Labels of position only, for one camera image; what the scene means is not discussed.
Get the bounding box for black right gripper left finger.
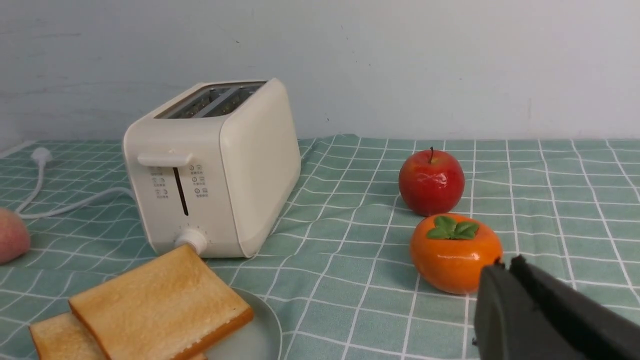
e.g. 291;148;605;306
473;264;639;360

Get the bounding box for red apple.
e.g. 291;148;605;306
398;146;466;217

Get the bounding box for white two-slot toaster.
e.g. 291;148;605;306
122;78;302;258

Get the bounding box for toasted bread slice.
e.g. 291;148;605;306
68;244;254;360
29;310;221;360

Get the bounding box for light green round plate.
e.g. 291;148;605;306
205;287;282;360

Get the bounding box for pink peach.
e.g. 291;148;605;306
0;207;31;265

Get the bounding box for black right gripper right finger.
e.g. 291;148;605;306
509;255;640;353

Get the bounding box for orange persimmon with green leaf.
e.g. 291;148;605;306
409;213;503;296

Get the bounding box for white power cord with plug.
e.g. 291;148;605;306
14;147;137;220

